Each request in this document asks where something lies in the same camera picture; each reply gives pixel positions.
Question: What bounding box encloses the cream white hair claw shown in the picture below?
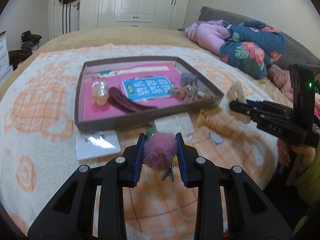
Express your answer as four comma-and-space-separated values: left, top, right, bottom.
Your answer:
225, 81, 251, 124

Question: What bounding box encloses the orange spiral hair clip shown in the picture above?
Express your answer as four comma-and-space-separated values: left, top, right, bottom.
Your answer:
197, 109, 234, 137

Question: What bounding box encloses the sheer brown bow hair clip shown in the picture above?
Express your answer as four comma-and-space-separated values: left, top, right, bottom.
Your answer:
168, 85, 211, 104

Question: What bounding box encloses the small comb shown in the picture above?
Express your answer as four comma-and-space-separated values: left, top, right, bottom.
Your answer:
181, 73, 198, 86

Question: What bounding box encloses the white card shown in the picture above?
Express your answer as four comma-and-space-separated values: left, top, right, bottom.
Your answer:
153, 113, 195, 137

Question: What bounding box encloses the earring card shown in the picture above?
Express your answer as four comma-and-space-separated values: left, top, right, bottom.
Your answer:
75, 130, 121, 161

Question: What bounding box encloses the pink pompom hair clip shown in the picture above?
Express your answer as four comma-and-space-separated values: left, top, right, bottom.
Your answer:
143, 128, 177, 182

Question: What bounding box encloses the maroon oval hair clip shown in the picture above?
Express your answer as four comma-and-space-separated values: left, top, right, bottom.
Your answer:
108, 87, 158, 113

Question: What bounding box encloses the pearl hair tie packet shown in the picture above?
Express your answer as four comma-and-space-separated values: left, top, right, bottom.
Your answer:
92, 81, 109, 106

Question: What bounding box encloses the right hand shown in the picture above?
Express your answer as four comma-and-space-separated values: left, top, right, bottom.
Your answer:
276, 138, 317, 174

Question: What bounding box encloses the tan bed cover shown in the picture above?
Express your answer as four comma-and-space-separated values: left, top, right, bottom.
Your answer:
0, 26, 293, 106

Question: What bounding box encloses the dark pink knitted blanket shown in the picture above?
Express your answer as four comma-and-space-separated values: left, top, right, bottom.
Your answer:
267, 64, 320, 103

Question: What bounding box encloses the grey pillow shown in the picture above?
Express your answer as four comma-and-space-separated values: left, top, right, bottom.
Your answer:
199, 7, 319, 80

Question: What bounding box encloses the blue floral quilt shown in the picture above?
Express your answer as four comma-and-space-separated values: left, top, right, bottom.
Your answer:
220, 20, 287, 80

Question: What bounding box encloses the pink quilt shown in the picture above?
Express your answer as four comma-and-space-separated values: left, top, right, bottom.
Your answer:
184, 20, 230, 56

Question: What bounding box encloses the orange white fleece blanket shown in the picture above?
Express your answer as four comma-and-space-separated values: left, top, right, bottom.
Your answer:
1, 44, 270, 239

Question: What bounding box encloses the brown shallow cardboard tray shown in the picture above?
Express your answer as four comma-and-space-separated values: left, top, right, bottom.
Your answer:
74, 56, 223, 133

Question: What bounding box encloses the pink book blue label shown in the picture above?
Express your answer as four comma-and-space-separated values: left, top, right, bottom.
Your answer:
79, 61, 183, 121

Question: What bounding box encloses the white wardrobe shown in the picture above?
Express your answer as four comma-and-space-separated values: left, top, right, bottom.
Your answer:
79, 0, 189, 30

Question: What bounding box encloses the white drawer cabinet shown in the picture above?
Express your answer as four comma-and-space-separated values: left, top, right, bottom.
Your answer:
0, 31, 13, 85

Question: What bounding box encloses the dark clothes pile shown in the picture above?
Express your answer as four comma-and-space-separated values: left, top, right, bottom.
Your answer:
9, 31, 42, 71

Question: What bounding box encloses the white door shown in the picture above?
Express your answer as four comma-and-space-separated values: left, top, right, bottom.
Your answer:
48, 0, 80, 40

